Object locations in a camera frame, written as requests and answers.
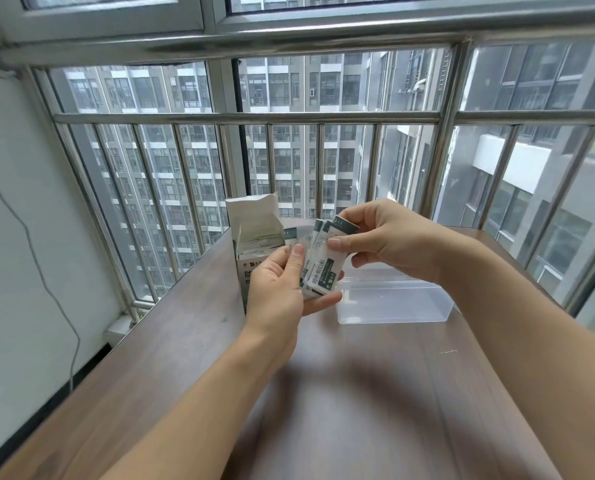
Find grey apartment buildings outside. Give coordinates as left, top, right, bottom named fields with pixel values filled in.
left=50, top=40, right=595, bottom=315

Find person's right hand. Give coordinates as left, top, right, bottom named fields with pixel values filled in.
left=328, top=199, right=454, bottom=286

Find open white carton box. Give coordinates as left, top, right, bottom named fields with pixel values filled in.
left=225, top=194, right=287, bottom=315

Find grey aluminium window frame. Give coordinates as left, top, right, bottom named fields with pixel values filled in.
left=0, top=0, right=595, bottom=45

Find white teal bandage packet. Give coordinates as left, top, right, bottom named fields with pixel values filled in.
left=334, top=216, right=362, bottom=241
left=312, top=219, right=334, bottom=245
left=302, top=239, right=347, bottom=298

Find thin grey cable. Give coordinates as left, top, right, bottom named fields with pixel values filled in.
left=0, top=160, right=81, bottom=391

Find person's right forearm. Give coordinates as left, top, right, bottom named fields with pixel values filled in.
left=428, top=231, right=595, bottom=480

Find person's left hand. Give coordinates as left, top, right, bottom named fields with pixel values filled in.
left=242, top=244, right=345, bottom=353

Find stainless steel guard railing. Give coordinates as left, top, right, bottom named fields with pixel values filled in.
left=0, top=25, right=595, bottom=328

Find clear plastic container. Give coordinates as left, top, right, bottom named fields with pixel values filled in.
left=335, top=274, right=454, bottom=326

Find person's left forearm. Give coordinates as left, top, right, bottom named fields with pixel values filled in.
left=100, top=329, right=299, bottom=480

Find bunch of packets in carton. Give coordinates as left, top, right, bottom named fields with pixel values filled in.
left=236, top=229, right=299, bottom=258

